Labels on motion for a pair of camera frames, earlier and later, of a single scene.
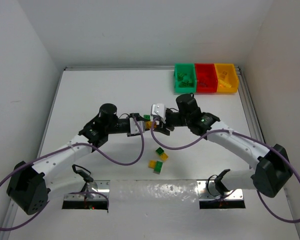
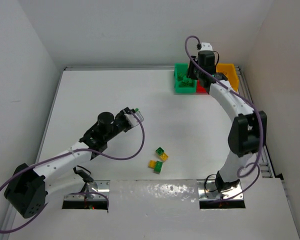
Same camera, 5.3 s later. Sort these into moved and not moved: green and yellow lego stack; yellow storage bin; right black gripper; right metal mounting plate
Moved: right black gripper
Not moved: green and yellow lego stack; yellow storage bin; right metal mounting plate
